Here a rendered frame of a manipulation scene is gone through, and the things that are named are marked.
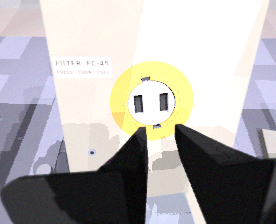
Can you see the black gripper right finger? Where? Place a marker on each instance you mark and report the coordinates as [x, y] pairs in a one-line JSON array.
[[230, 186]]

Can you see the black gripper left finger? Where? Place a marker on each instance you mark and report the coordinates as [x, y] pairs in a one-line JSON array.
[[115, 192]]

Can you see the cream flat panel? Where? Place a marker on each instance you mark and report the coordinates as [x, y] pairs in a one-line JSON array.
[[100, 50]]

